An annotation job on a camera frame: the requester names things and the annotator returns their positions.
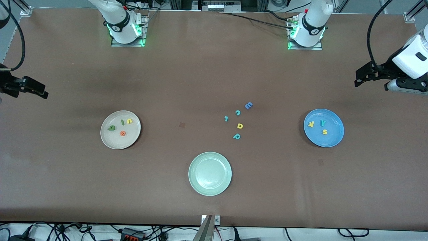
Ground blue plate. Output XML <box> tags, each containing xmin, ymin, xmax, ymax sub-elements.
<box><xmin>304</xmin><ymin>109</ymin><xmax>345</xmax><ymax>148</ymax></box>

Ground beige brown plate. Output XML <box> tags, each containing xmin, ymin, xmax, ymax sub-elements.
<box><xmin>100</xmin><ymin>110</ymin><xmax>141</xmax><ymax>150</ymax></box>

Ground brown table cover sheet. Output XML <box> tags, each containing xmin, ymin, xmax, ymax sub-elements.
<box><xmin>0</xmin><ymin>7</ymin><xmax>428</xmax><ymax>232</ymax></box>

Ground black power strip red switches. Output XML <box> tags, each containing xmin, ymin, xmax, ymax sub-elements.
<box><xmin>120</xmin><ymin>227</ymin><xmax>146</xmax><ymax>241</ymax></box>

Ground pale green plate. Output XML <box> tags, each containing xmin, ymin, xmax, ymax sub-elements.
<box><xmin>188</xmin><ymin>152</ymin><xmax>232</xmax><ymax>196</ymax></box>

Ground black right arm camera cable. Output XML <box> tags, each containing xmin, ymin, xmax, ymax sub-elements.
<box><xmin>0</xmin><ymin>0</ymin><xmax>26</xmax><ymax>71</ymax></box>

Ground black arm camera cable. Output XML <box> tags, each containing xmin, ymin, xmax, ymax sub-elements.
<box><xmin>366</xmin><ymin>0</ymin><xmax>392</xmax><ymax>71</ymax></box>
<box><xmin>0</xmin><ymin>0</ymin><xmax>26</xmax><ymax>71</ymax></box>

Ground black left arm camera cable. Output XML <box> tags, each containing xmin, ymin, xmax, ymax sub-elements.
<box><xmin>366</xmin><ymin>0</ymin><xmax>392</xmax><ymax>71</ymax></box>

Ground aluminium frame corner post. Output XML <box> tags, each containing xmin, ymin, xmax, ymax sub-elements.
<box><xmin>13</xmin><ymin>0</ymin><xmax>33</xmax><ymax>16</ymax></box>
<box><xmin>404</xmin><ymin>0</ymin><xmax>428</xmax><ymax>23</ymax></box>

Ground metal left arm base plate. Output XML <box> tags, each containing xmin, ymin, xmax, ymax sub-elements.
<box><xmin>287</xmin><ymin>15</ymin><xmax>323</xmax><ymax>51</ymax></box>

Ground long black table cable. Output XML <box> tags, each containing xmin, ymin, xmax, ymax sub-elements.
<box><xmin>219</xmin><ymin>12</ymin><xmax>295</xmax><ymax>30</ymax></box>

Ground grey metal camera pole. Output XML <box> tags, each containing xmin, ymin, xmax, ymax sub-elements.
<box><xmin>192</xmin><ymin>215</ymin><xmax>215</xmax><ymax>241</ymax></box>

